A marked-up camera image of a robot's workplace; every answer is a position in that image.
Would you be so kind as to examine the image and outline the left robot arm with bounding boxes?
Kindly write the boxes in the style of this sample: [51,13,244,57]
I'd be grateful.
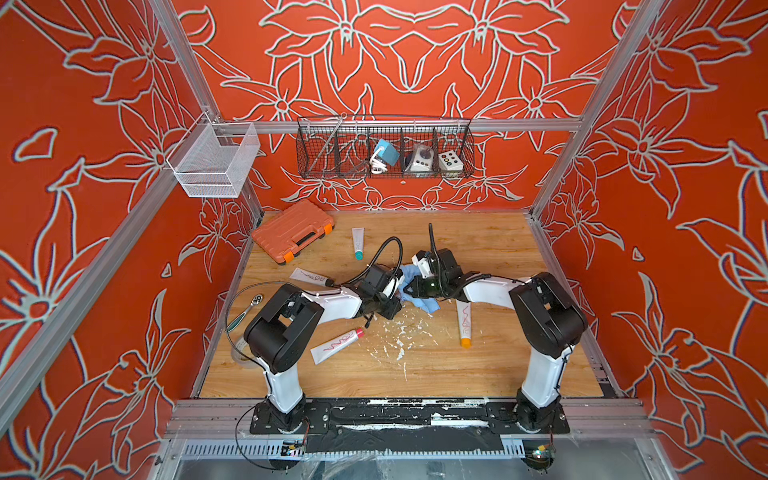
[244,236,404,432]

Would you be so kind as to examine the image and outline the green cap toothpaste tube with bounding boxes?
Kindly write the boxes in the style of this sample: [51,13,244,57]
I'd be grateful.
[352,228,365,261]

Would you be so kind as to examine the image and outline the pink cap toothpaste tube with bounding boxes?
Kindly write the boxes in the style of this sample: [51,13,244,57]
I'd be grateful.
[311,328,365,365]

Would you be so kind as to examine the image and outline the orange tool case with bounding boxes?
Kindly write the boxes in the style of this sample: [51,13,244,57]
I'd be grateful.
[252,199,335,265]

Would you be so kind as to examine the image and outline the blue microfiber cloth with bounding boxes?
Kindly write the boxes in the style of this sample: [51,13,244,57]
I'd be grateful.
[398,263,442,315]

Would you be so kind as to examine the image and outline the clear plastic bin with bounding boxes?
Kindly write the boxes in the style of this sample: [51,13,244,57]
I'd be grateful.
[168,123,261,199]

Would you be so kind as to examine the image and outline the ratchet wrench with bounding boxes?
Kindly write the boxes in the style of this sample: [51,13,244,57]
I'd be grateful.
[226,294,263,332]

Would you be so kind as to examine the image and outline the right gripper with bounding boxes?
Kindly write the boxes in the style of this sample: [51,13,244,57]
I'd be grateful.
[401,276,448,301]

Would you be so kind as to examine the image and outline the black cap white tube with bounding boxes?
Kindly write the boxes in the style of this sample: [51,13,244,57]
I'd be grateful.
[290,268,335,287]

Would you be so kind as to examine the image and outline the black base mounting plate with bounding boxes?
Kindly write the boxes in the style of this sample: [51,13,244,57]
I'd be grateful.
[249,398,570,457]

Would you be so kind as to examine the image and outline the white round dial device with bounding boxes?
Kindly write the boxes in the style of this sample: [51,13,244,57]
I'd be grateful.
[405,143,435,177]

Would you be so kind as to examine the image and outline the white button box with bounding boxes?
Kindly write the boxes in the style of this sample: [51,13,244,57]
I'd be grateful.
[438,150,464,178]

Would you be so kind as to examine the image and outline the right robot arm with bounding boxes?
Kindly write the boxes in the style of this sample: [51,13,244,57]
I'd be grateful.
[405,233,587,433]

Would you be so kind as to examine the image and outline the clear tape roll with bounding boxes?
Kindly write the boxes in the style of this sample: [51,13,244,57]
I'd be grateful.
[231,336,258,369]

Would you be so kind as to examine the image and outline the teal white charger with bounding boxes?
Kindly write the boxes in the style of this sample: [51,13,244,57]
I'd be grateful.
[369,139,400,175]

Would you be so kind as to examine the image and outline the orange cap toothpaste tube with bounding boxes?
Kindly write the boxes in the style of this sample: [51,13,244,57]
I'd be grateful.
[456,301,472,349]

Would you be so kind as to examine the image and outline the black wire basket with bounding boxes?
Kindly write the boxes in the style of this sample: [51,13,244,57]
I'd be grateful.
[296,114,476,180]

